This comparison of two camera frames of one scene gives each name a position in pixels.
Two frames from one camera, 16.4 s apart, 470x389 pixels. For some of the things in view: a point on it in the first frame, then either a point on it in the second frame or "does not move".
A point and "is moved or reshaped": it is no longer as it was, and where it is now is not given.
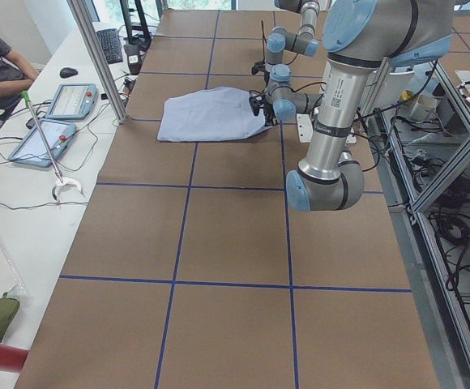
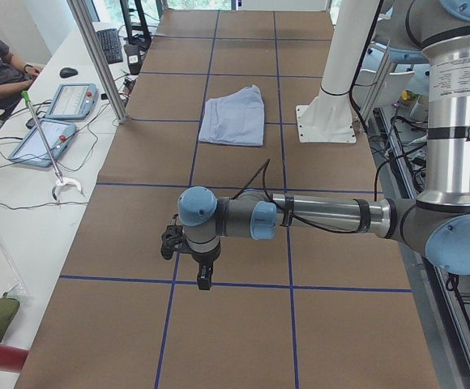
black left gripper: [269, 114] -> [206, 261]
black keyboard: [111, 43] does not move
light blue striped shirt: [210, 114] is moved or reshaped
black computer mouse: [67, 72] does not move
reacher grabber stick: [61, 180] does not move
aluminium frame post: [83, 20] does not move
